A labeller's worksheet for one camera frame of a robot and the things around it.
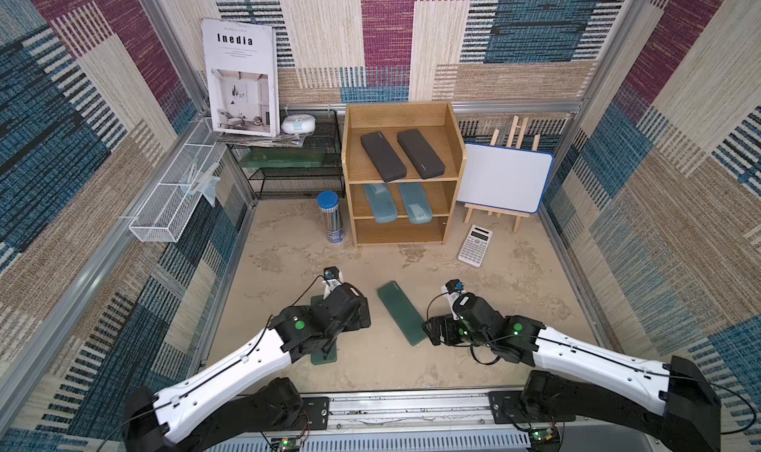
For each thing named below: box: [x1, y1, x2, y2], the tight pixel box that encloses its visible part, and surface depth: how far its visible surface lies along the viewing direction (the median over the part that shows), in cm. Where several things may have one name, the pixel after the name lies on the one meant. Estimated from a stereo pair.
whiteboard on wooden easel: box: [455, 114, 555, 233], surface depth 101 cm
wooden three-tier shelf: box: [340, 101, 468, 247], surface depth 93 cm
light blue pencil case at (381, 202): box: [362, 183, 398, 224], surface depth 96 cm
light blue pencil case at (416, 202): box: [398, 182, 434, 226], surface depth 96 cm
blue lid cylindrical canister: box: [316, 190, 344, 244], surface depth 96 cm
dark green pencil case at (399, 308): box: [377, 280, 428, 346], surface depth 94 cm
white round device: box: [281, 113, 317, 135], surface depth 89 cm
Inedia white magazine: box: [201, 17, 281, 138], surface depth 79 cm
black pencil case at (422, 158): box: [397, 128, 446, 180], surface depth 86 cm
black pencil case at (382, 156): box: [360, 130, 408, 183], surface depth 87 cm
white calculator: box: [456, 224, 494, 269], surface depth 107 cm
